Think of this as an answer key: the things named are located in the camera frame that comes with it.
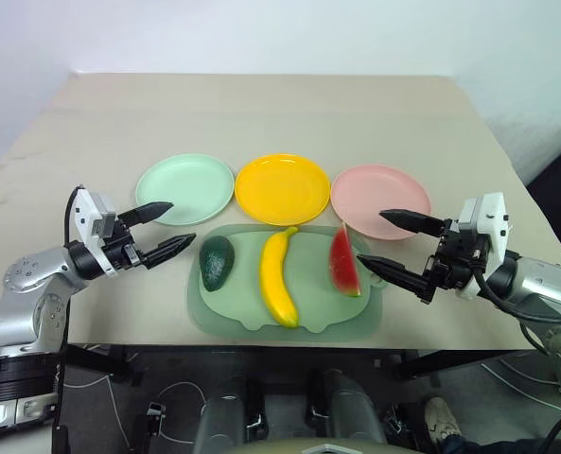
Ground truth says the white floor cable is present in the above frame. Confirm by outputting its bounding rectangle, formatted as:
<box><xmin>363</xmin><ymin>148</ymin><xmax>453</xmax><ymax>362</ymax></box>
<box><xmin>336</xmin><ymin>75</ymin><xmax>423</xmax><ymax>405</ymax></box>
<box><xmin>158</xmin><ymin>380</ymin><xmax>206</xmax><ymax>420</ymax></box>
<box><xmin>65</xmin><ymin>375</ymin><xmax>137</xmax><ymax>439</ymax></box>
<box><xmin>477</xmin><ymin>361</ymin><xmax>561</xmax><ymax>394</ymax></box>

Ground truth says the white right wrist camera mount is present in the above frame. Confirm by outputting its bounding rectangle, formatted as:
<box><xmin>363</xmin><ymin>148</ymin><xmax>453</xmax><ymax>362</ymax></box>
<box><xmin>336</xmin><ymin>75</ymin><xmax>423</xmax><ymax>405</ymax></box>
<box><xmin>457</xmin><ymin>191</ymin><xmax>511</xmax><ymax>254</ymax></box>

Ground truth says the yellow banana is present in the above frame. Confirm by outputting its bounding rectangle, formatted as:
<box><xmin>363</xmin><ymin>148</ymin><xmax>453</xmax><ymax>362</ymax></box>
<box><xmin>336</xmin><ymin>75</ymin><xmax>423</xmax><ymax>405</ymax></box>
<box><xmin>259</xmin><ymin>226</ymin><xmax>301</xmax><ymax>328</ymax></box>

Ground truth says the red watermelon slice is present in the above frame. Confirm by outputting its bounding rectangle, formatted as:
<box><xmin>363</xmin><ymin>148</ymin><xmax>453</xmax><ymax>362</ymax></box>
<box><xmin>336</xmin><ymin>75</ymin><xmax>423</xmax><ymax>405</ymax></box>
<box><xmin>328</xmin><ymin>222</ymin><xmax>363</xmax><ymax>298</ymax></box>

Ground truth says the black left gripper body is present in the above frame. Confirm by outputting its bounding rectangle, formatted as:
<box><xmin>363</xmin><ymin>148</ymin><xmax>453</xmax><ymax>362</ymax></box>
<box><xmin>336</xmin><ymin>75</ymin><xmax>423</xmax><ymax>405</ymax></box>
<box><xmin>100</xmin><ymin>219</ymin><xmax>149</xmax><ymax>278</ymax></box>

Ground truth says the white sneaker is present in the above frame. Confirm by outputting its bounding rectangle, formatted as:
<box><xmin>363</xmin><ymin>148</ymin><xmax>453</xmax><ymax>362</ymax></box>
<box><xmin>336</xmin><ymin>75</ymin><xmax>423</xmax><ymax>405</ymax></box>
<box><xmin>424</xmin><ymin>396</ymin><xmax>463</xmax><ymax>446</ymax></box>

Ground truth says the mint green plate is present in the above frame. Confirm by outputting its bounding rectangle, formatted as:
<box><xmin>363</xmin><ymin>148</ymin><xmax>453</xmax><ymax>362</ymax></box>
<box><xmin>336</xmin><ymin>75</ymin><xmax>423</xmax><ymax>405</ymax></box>
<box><xmin>134</xmin><ymin>151</ymin><xmax>236</xmax><ymax>227</ymax></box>

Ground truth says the grey robot torso edge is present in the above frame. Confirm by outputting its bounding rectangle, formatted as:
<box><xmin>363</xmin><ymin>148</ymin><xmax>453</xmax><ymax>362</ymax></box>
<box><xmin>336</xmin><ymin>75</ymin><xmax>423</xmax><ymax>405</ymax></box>
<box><xmin>259</xmin><ymin>437</ymin><xmax>391</xmax><ymax>454</ymax></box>

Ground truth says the yellow plate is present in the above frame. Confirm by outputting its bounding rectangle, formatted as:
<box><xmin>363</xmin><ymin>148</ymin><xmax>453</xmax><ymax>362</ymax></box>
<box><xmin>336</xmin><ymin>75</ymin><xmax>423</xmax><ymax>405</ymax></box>
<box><xmin>234</xmin><ymin>153</ymin><xmax>332</xmax><ymax>227</ymax></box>

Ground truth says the translucent green tray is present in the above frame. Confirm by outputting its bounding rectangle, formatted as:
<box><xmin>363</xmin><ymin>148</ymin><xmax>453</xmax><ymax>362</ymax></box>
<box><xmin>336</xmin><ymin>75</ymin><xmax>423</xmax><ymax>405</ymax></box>
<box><xmin>186</xmin><ymin>222</ymin><xmax>384</xmax><ymax>338</ymax></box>

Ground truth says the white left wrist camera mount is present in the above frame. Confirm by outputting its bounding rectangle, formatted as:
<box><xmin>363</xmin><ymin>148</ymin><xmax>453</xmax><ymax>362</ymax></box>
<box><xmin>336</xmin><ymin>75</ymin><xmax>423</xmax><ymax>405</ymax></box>
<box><xmin>70</xmin><ymin>187</ymin><xmax>118</xmax><ymax>248</ymax></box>

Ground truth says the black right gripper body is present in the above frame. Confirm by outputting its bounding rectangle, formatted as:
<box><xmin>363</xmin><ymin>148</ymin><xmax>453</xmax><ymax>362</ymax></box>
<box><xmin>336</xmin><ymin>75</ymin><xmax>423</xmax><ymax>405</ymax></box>
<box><xmin>423</xmin><ymin>218</ymin><xmax>493</xmax><ymax>290</ymax></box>

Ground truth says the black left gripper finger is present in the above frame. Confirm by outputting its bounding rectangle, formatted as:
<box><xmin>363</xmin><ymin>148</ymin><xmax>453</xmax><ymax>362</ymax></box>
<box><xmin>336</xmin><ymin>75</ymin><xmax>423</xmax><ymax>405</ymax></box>
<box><xmin>118</xmin><ymin>201</ymin><xmax>175</xmax><ymax>230</ymax></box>
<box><xmin>142</xmin><ymin>233</ymin><xmax>198</xmax><ymax>270</ymax></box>

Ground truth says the dark rounded robot leg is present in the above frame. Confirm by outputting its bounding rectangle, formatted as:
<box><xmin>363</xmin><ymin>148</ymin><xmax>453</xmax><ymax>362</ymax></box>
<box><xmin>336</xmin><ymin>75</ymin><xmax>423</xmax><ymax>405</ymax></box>
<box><xmin>307</xmin><ymin>367</ymin><xmax>388</xmax><ymax>454</ymax></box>
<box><xmin>193</xmin><ymin>374</ymin><xmax>265</xmax><ymax>454</ymax></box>

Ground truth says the black table frame bar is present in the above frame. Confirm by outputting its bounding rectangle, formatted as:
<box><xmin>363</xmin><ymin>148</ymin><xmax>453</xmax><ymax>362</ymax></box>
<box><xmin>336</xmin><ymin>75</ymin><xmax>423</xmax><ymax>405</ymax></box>
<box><xmin>392</xmin><ymin>349</ymin><xmax>537</xmax><ymax>382</ymax></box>
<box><xmin>64</xmin><ymin>343</ymin><xmax>145</xmax><ymax>385</ymax></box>

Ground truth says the pink plate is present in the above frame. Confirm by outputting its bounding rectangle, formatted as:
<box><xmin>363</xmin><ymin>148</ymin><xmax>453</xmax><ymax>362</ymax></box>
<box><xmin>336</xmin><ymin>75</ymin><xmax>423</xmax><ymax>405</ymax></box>
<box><xmin>330</xmin><ymin>164</ymin><xmax>432</xmax><ymax>241</ymax></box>

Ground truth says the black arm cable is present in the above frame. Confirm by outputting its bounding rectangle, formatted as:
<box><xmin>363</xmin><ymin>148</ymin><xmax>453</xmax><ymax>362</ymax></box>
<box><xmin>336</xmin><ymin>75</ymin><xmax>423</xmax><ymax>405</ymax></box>
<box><xmin>471</xmin><ymin>257</ymin><xmax>561</xmax><ymax>357</ymax></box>
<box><xmin>51</xmin><ymin>184</ymin><xmax>85</xmax><ymax>454</ymax></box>

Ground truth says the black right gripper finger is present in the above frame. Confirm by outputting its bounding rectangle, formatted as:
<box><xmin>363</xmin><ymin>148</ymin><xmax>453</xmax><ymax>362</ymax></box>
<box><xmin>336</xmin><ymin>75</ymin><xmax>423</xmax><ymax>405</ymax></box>
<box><xmin>355</xmin><ymin>253</ymin><xmax>436</xmax><ymax>305</ymax></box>
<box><xmin>378</xmin><ymin>209</ymin><xmax>445</xmax><ymax>236</ymax></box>

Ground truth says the dark green avocado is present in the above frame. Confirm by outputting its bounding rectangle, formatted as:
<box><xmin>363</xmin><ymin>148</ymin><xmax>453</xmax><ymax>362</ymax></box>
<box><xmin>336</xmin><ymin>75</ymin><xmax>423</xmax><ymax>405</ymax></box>
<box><xmin>199</xmin><ymin>235</ymin><xmax>237</xmax><ymax>292</ymax></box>

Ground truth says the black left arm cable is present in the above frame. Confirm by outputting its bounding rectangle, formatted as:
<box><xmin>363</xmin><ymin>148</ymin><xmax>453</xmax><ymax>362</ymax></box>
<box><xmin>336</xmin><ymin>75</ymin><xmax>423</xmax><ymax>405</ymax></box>
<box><xmin>51</xmin><ymin>184</ymin><xmax>85</xmax><ymax>454</ymax></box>

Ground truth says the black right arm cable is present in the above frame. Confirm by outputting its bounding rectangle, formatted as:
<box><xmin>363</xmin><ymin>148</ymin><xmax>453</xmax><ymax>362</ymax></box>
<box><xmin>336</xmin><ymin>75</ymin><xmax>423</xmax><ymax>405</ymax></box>
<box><xmin>471</xmin><ymin>257</ymin><xmax>561</xmax><ymax>357</ymax></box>

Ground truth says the dark blue trouser leg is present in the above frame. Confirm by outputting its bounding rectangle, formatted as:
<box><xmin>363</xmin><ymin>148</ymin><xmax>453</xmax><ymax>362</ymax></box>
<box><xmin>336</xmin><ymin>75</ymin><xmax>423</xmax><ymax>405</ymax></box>
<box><xmin>436</xmin><ymin>433</ymin><xmax>561</xmax><ymax>454</ymax></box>

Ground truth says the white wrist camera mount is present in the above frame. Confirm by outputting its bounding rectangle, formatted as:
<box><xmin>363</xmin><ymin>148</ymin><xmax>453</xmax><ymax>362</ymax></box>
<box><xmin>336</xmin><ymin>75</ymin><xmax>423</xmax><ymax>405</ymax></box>
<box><xmin>70</xmin><ymin>187</ymin><xmax>118</xmax><ymax>248</ymax></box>
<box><xmin>457</xmin><ymin>191</ymin><xmax>511</xmax><ymax>254</ymax></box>

